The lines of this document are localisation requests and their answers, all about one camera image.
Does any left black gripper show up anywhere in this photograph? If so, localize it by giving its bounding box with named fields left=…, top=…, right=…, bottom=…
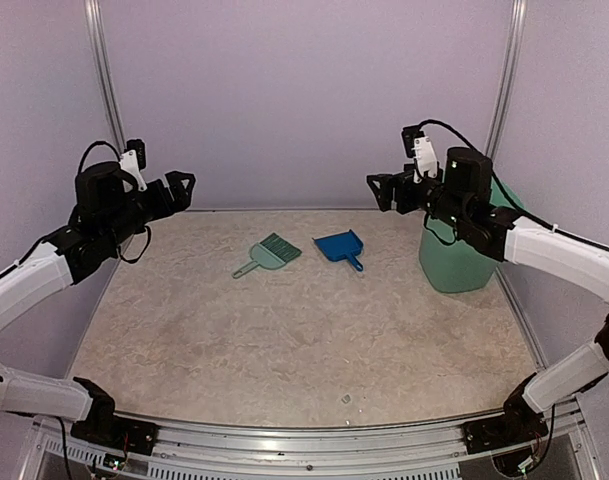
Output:
left=102, top=170, right=195, bottom=248

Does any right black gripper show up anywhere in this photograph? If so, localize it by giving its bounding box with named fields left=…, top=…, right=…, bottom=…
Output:
left=366, top=163, right=470, bottom=230

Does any blue plastic dustpan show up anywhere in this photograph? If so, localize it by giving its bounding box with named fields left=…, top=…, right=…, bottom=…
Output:
left=313, top=230, right=364, bottom=272

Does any green hand brush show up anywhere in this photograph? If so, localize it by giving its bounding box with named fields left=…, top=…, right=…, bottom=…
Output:
left=231, top=233, right=302, bottom=279

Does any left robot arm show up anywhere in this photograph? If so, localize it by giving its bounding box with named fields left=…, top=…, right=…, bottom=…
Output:
left=0, top=159, right=196, bottom=445

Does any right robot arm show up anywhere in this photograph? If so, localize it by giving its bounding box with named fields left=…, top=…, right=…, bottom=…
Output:
left=366, top=147, right=609, bottom=444

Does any green plastic waste bin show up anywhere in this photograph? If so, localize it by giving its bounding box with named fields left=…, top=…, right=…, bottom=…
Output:
left=417, top=177, right=527, bottom=295

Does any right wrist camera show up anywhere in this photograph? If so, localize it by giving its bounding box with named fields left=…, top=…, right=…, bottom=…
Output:
left=401, top=125, right=441, bottom=183

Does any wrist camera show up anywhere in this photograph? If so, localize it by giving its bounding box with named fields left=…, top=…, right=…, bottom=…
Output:
left=119, top=139, right=147, bottom=192
left=401, top=125, right=441, bottom=183

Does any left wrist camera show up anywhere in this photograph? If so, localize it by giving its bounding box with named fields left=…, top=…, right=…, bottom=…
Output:
left=119, top=139, right=147, bottom=192

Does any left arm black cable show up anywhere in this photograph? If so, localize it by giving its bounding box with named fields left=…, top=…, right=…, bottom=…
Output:
left=78, top=140, right=123, bottom=176

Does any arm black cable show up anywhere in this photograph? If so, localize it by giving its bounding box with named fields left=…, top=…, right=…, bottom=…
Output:
left=416, top=118, right=609, bottom=256
left=78, top=140, right=123, bottom=176

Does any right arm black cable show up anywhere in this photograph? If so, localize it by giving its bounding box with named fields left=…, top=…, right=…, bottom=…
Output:
left=416, top=118, right=609, bottom=256

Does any left aluminium frame post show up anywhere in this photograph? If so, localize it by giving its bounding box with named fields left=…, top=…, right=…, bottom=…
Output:
left=83, top=0, right=127, bottom=152

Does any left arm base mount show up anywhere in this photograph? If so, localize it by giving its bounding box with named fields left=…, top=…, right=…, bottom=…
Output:
left=71, top=406, right=159, bottom=456

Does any aluminium front rail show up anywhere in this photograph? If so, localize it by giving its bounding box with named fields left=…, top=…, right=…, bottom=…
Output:
left=31, top=394, right=593, bottom=480

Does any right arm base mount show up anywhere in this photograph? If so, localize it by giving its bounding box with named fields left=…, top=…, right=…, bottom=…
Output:
left=462, top=411, right=549, bottom=455

